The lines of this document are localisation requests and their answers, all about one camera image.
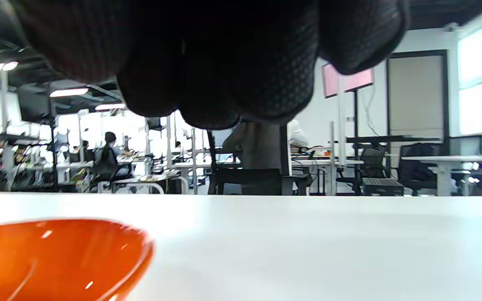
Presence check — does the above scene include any orange translucent plastic bowl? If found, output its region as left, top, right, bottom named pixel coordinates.
left=0, top=218, right=154, bottom=301

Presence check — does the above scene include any black hanging monitor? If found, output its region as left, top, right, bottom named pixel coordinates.
left=17, top=90, right=55, bottom=124

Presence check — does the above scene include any black mesh office chair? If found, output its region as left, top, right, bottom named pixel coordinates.
left=207, top=130, right=313, bottom=196

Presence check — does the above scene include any person's right hand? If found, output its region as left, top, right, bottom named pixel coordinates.
left=9, top=0, right=411, bottom=130

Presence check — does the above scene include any white desk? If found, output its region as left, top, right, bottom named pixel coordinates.
left=402, top=155, right=482, bottom=196

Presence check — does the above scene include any grey door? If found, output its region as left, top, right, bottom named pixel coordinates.
left=387, top=50, right=449, bottom=138

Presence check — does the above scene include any pink lit monitor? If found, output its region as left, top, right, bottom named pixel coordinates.
left=322, top=63, right=374, bottom=99

